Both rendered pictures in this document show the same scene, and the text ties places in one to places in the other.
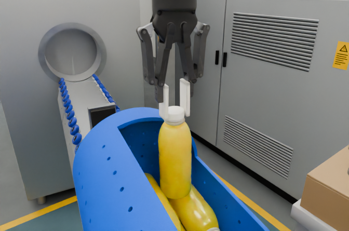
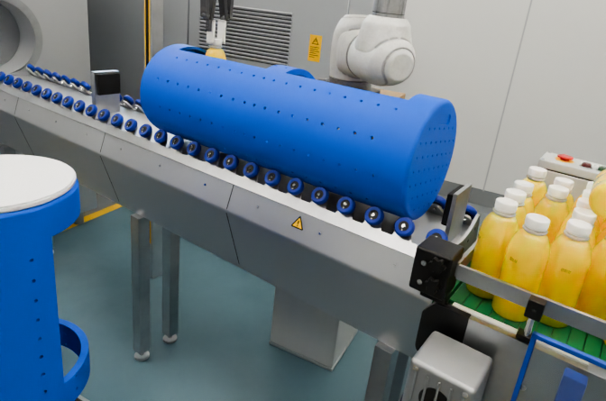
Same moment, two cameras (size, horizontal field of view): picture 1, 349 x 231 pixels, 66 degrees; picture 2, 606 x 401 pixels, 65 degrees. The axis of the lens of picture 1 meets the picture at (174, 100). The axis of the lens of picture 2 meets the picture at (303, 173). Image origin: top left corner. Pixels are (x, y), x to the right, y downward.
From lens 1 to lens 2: 1.11 m
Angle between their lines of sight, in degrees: 28
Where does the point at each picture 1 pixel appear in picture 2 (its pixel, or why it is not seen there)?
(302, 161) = not seen: hidden behind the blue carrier
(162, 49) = not seen: outside the picture
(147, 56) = not seen: outside the picture
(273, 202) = not seen: hidden behind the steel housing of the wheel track
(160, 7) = not seen: outside the picture
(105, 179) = (190, 67)
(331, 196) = not seen: hidden behind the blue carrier
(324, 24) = (297, 18)
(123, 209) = (214, 68)
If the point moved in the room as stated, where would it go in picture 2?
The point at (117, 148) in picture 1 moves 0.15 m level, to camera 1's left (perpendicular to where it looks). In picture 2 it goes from (189, 55) to (135, 53)
